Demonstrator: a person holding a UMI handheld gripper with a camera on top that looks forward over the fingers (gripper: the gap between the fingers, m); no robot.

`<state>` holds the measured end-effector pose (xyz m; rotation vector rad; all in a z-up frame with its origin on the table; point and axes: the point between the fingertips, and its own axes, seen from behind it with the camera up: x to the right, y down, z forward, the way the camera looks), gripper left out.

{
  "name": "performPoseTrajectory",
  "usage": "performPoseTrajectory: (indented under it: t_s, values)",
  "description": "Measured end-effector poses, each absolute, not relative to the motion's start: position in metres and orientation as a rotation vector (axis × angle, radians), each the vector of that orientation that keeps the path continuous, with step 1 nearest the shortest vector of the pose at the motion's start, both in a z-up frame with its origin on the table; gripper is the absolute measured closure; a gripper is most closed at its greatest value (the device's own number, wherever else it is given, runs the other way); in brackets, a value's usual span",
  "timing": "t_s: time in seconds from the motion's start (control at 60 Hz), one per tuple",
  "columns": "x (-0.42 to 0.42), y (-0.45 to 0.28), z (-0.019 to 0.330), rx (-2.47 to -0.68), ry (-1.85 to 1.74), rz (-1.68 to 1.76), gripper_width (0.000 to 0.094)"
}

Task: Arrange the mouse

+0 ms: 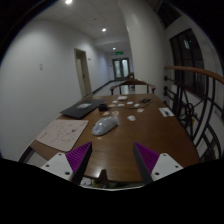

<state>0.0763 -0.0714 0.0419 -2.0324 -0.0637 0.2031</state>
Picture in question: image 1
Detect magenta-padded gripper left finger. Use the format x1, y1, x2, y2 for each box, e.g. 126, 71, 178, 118
40, 141, 93, 185

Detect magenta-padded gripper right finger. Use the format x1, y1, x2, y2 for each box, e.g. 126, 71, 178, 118
132, 142, 184, 185

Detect translucent silver computer mouse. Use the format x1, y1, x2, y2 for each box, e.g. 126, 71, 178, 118
91, 115, 120, 137

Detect beige printed mouse pad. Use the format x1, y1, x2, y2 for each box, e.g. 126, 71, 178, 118
35, 118, 90, 153

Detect white booklet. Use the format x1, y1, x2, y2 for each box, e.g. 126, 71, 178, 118
158, 106, 175, 118

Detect black closed laptop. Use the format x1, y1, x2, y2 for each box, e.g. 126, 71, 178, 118
59, 98, 107, 120

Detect pale side door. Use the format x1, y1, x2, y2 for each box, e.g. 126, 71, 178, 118
73, 48, 93, 98

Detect black railing with wooden handrail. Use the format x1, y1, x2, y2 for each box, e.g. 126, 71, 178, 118
163, 65, 224, 163

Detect glass double door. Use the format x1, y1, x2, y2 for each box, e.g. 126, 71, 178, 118
112, 57, 131, 81

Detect dark framed window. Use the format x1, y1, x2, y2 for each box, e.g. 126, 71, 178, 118
169, 28, 206, 98

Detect round ceiling lights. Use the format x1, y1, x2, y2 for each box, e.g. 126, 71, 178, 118
64, 0, 118, 52

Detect thin black cable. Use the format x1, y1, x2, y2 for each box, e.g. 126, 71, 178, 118
139, 97, 154, 107

